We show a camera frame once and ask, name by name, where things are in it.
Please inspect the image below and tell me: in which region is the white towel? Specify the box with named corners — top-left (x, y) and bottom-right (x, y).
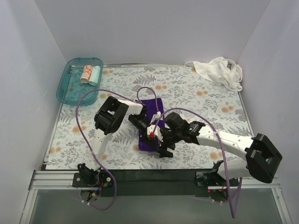
top-left (184, 56), bottom-right (243, 92)

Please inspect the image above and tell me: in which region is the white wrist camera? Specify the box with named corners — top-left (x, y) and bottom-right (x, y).
top-left (147, 125), bottom-right (163, 142)
top-left (150, 112), bottom-right (161, 124)

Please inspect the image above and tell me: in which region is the teal plastic tray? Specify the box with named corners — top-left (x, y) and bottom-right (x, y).
top-left (56, 57), bottom-right (103, 105)

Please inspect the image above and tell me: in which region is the mint rolled towel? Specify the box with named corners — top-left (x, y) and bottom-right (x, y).
top-left (88, 66), bottom-right (100, 86)

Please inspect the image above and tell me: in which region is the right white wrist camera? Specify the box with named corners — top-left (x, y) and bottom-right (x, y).
top-left (147, 125), bottom-right (163, 142)

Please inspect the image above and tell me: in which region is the purple towel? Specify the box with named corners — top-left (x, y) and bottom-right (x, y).
top-left (138, 98), bottom-right (164, 152)

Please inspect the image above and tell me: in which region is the orange patterned rolled towel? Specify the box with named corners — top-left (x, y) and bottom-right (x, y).
top-left (80, 65), bottom-right (93, 84)

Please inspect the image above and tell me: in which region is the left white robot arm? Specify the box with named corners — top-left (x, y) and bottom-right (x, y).
top-left (78, 96), bottom-right (147, 187)

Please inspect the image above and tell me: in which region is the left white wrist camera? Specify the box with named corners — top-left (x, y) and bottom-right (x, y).
top-left (150, 112), bottom-right (161, 124)

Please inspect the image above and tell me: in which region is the floral table mat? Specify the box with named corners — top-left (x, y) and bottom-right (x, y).
top-left (45, 67), bottom-right (252, 170)

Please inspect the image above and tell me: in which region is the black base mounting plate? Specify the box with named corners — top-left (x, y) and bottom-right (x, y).
top-left (72, 169), bottom-right (228, 201)

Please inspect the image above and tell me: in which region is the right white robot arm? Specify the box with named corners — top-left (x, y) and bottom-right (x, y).
top-left (157, 112), bottom-right (283, 186)

